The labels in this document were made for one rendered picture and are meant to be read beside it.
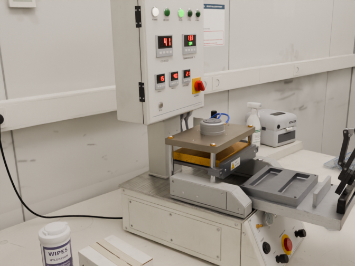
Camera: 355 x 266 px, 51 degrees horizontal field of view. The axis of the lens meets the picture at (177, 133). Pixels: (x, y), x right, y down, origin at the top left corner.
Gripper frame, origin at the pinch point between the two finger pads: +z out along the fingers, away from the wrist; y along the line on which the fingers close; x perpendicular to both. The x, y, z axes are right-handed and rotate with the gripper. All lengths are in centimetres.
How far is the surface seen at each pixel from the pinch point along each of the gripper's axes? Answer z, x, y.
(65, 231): 36, -42, -54
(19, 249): 57, -43, -73
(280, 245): 26.3, -3.3, -6.1
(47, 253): 41, -47, -55
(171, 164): 16.9, -12.7, -44.5
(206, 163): 11.6, -9.9, -34.7
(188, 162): 15.1, -9.5, -40.7
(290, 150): 40, 96, -33
